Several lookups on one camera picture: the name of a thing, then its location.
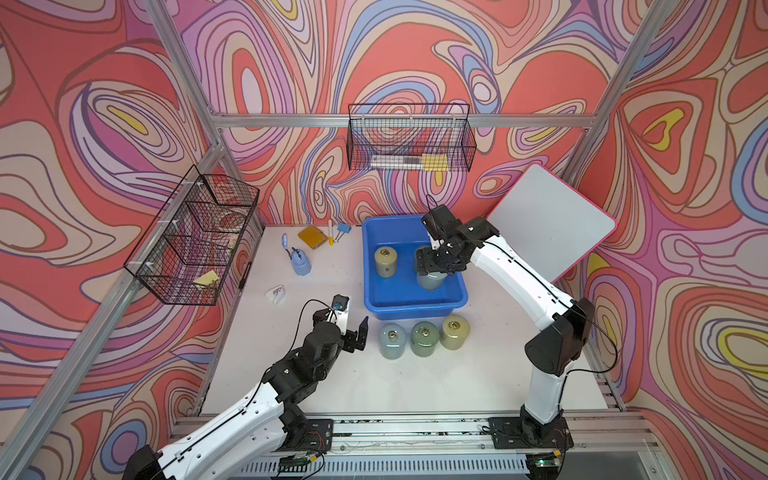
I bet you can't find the grey-blue tea canister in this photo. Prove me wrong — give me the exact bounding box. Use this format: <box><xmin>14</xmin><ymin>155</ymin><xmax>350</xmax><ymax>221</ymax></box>
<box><xmin>417</xmin><ymin>272</ymin><xmax>447</xmax><ymax>291</ymax></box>
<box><xmin>378</xmin><ymin>323</ymin><xmax>408</xmax><ymax>360</ymax></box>

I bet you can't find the dark green tea canister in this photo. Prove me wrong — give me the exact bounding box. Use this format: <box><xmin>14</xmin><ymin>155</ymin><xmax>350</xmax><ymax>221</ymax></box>
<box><xmin>411</xmin><ymin>321</ymin><xmax>440</xmax><ymax>358</ymax></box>

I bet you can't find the yellow-green tea canister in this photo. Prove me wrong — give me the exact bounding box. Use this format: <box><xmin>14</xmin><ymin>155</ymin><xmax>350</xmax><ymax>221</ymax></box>
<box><xmin>440</xmin><ymin>314</ymin><xmax>471</xmax><ymax>350</ymax></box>

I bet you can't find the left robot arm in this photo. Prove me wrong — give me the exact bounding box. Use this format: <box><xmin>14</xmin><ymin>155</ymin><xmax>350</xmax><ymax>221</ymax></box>
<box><xmin>122</xmin><ymin>319</ymin><xmax>368</xmax><ymax>479</ymax></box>

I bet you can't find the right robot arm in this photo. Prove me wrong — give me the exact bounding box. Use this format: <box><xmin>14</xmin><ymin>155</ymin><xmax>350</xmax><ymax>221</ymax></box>
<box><xmin>416</xmin><ymin>205</ymin><xmax>594</xmax><ymax>447</ymax></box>

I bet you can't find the blue plastic basket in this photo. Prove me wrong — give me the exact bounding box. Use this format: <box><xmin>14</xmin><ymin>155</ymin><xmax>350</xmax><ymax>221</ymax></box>
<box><xmin>361</xmin><ymin>215</ymin><xmax>469</xmax><ymax>321</ymax></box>

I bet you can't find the pale yellow tea canister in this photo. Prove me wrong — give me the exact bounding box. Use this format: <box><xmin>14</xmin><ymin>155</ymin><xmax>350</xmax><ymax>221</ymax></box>
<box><xmin>374</xmin><ymin>246</ymin><xmax>398</xmax><ymax>279</ymax></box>

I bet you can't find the yellow box in basket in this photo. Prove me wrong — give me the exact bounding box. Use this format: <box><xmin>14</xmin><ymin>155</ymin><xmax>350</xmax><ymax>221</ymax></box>
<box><xmin>420</xmin><ymin>154</ymin><xmax>451</xmax><ymax>172</ymax></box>

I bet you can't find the yellow sponge in basket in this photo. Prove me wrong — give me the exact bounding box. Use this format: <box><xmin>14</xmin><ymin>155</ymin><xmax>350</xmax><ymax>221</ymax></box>
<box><xmin>193</xmin><ymin>270</ymin><xmax>221</xmax><ymax>290</ymax></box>

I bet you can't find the small white object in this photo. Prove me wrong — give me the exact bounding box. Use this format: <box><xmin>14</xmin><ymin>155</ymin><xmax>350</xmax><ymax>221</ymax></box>
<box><xmin>265</xmin><ymin>285</ymin><xmax>285</xmax><ymax>305</ymax></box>

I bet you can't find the white marker pen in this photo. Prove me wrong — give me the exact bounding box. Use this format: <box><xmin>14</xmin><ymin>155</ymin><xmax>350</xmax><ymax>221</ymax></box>
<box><xmin>327</xmin><ymin>219</ymin><xmax>335</xmax><ymax>246</ymax></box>

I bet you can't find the yellow sticky note pad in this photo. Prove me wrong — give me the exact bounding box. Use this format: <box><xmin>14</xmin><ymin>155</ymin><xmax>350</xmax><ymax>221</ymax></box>
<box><xmin>298</xmin><ymin>225</ymin><xmax>328</xmax><ymax>250</ymax></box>

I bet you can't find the blue binder clip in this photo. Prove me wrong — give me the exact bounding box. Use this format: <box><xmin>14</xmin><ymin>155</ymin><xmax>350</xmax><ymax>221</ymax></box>
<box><xmin>335</xmin><ymin>223</ymin><xmax>351</xmax><ymax>242</ymax></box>

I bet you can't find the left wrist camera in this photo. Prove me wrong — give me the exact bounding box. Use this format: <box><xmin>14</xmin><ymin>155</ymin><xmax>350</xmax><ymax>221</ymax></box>
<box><xmin>328</xmin><ymin>294</ymin><xmax>349</xmax><ymax>335</ymax></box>

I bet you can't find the white board pink frame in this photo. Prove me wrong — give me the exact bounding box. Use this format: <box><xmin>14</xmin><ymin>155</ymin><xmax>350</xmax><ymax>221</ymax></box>
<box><xmin>487</xmin><ymin>164</ymin><xmax>617</xmax><ymax>282</ymax></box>

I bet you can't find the black wire basket back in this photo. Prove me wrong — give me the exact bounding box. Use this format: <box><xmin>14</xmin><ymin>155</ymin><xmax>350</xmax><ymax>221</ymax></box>
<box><xmin>346</xmin><ymin>101</ymin><xmax>477</xmax><ymax>173</ymax></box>

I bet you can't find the black wire basket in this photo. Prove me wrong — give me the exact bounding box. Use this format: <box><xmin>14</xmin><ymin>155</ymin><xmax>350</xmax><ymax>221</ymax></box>
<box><xmin>346</xmin><ymin>101</ymin><xmax>477</xmax><ymax>173</ymax></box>
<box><xmin>124</xmin><ymin>166</ymin><xmax>260</xmax><ymax>306</ymax></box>

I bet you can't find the black wire basket left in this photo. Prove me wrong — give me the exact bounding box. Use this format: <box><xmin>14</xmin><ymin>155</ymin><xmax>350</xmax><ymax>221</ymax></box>
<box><xmin>124</xmin><ymin>166</ymin><xmax>260</xmax><ymax>306</ymax></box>

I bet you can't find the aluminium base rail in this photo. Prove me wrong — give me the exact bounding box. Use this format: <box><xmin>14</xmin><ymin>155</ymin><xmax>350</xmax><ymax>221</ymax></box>
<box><xmin>154</xmin><ymin>410</ymin><xmax>675</xmax><ymax>479</ymax></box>

